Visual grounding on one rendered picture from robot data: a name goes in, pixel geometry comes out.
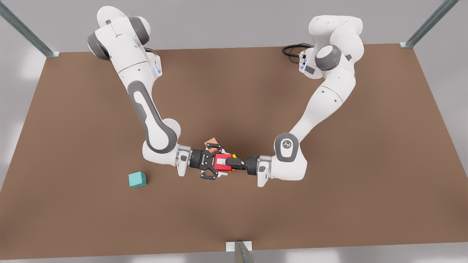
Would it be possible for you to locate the red wooden cube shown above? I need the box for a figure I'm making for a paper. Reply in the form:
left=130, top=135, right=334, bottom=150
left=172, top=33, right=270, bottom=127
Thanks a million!
left=214, top=153, right=234, bottom=172

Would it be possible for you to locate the teal blue wooden cube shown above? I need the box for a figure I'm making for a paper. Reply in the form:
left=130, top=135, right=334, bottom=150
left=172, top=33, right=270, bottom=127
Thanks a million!
left=128, top=171, right=147, bottom=189

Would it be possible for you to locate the silver frame post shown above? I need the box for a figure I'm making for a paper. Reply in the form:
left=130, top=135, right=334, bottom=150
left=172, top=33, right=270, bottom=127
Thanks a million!
left=399, top=0, right=460, bottom=49
left=0, top=1, right=60, bottom=58
left=226, top=241, right=253, bottom=263

